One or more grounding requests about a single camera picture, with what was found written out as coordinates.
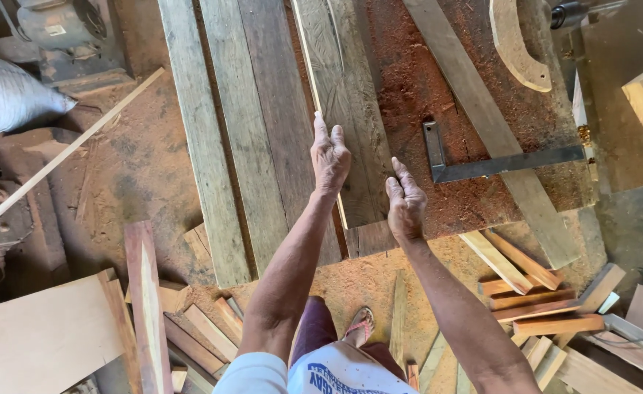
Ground white woven sack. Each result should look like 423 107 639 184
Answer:
0 49 78 142

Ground pink sandal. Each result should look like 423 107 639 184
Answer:
343 306 376 348

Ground heap of reddish wood offcuts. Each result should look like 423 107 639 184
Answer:
457 229 628 390

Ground heap of small wood offcuts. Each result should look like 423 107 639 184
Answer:
158 223 246 394

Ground long grey wooden batten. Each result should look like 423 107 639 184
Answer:
403 0 581 270

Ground long thin wooden strip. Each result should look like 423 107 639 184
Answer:
0 67 167 242

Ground steel carpenter's square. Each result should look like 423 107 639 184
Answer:
423 121 586 184

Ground pale plywood sheet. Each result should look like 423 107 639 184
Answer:
0 273 126 394

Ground maroon shorts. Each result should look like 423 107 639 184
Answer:
290 295 408 383

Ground curved wooden cutout piece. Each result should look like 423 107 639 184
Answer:
489 0 552 93

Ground reddish wooden plank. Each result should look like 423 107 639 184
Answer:
123 220 175 394

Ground wide dark wooden plank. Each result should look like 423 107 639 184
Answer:
198 0 344 275

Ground grey electric motor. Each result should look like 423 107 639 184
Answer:
0 0 132 91

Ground grey weathered wooden board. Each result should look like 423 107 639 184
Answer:
291 0 397 230

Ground person's left hand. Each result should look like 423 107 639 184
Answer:
309 111 352 198

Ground narrow grey wooden plank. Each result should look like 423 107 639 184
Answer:
157 0 253 290

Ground person's right hand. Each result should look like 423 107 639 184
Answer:
384 157 429 242

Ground white printed shirt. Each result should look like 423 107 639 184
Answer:
212 340 421 394

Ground black power tool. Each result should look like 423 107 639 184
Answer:
550 0 629 31

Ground red sawdust layer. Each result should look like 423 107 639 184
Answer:
365 0 597 239

